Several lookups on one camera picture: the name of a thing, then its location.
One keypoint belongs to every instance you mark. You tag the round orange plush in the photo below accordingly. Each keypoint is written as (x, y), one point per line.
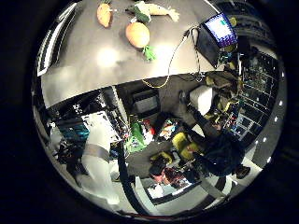
(137, 34)

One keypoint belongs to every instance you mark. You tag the yellow corn plush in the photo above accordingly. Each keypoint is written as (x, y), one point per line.
(155, 9)

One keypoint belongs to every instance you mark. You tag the slim orange carrot plush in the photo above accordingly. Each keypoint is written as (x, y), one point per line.
(103, 15)

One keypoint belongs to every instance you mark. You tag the green bag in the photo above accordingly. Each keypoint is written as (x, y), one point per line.
(135, 137)

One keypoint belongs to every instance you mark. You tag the yellow chair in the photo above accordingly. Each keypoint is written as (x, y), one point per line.
(190, 151)
(179, 140)

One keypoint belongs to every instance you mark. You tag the white box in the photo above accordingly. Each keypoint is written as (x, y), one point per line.
(202, 98)

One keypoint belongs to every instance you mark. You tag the teal equipment box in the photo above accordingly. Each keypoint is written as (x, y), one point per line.
(76, 133)

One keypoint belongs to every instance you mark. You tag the person in dark clothes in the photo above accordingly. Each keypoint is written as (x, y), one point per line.
(222, 149)

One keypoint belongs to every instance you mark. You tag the black laptop with lit screen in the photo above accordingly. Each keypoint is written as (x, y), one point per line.
(207, 43)

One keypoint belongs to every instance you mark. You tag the black storage shelf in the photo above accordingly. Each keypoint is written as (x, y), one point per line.
(258, 87)

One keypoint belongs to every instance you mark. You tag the small yellow object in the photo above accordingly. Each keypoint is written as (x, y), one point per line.
(232, 21)

